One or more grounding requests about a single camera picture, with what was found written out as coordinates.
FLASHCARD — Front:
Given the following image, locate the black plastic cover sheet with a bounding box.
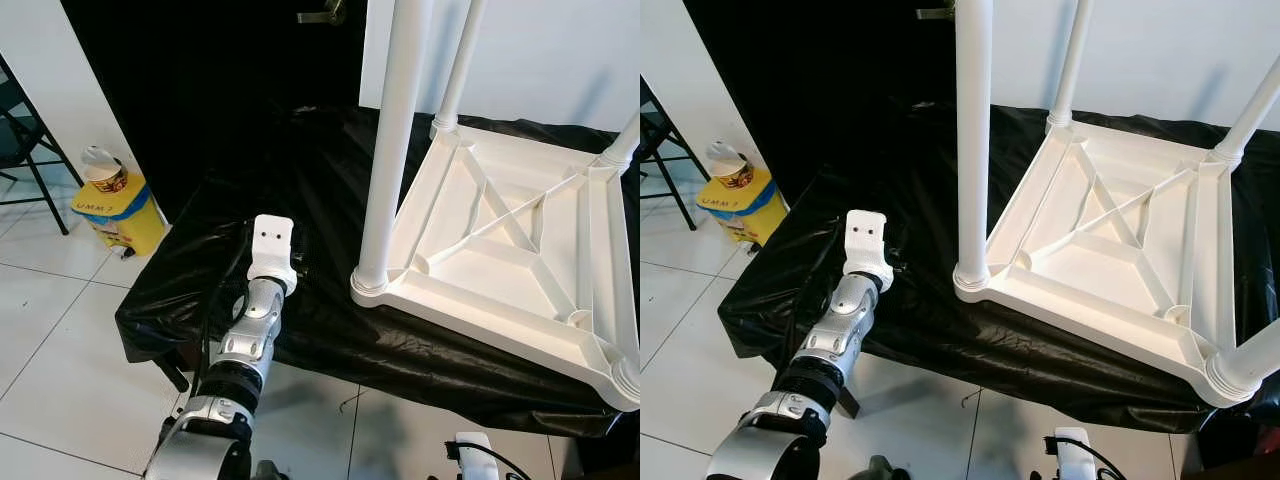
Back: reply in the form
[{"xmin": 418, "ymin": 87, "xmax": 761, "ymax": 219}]
[
  {"xmin": 718, "ymin": 95, "xmax": 1280, "ymax": 433},
  {"xmin": 115, "ymin": 100, "xmax": 641, "ymax": 436}
]

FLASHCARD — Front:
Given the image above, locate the printed paper cup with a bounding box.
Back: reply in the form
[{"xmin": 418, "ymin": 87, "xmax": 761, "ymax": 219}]
[
  {"xmin": 707, "ymin": 142, "xmax": 756, "ymax": 189},
  {"xmin": 82, "ymin": 145, "xmax": 129, "ymax": 193}
]

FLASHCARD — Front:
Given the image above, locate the black metal chair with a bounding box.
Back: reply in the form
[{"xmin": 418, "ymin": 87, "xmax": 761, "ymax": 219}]
[
  {"xmin": 640, "ymin": 80, "xmax": 701, "ymax": 231},
  {"xmin": 0, "ymin": 55, "xmax": 86, "ymax": 236}
]

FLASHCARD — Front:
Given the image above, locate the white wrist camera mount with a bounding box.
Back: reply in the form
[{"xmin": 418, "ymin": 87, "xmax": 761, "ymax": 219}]
[
  {"xmin": 1050, "ymin": 427, "xmax": 1093, "ymax": 480},
  {"xmin": 247, "ymin": 214, "xmax": 299, "ymax": 296},
  {"xmin": 845, "ymin": 210, "xmax": 894, "ymax": 293},
  {"xmin": 455, "ymin": 432, "xmax": 498, "ymax": 480}
]

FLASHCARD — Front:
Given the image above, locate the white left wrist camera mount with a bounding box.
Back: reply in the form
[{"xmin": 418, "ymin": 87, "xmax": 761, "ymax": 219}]
[
  {"xmin": 247, "ymin": 214, "xmax": 299, "ymax": 296},
  {"xmin": 845, "ymin": 210, "xmax": 894, "ymax": 293}
]

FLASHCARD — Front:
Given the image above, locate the yellow carton box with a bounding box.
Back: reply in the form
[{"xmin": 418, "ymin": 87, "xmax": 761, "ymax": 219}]
[
  {"xmin": 697, "ymin": 168, "xmax": 789, "ymax": 246},
  {"xmin": 72, "ymin": 170, "xmax": 168, "ymax": 256}
]

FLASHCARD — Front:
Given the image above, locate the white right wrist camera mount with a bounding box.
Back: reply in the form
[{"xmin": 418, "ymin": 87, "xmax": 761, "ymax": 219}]
[
  {"xmin": 1050, "ymin": 427, "xmax": 1093, "ymax": 480},
  {"xmin": 455, "ymin": 432, "xmax": 498, "ymax": 480}
]

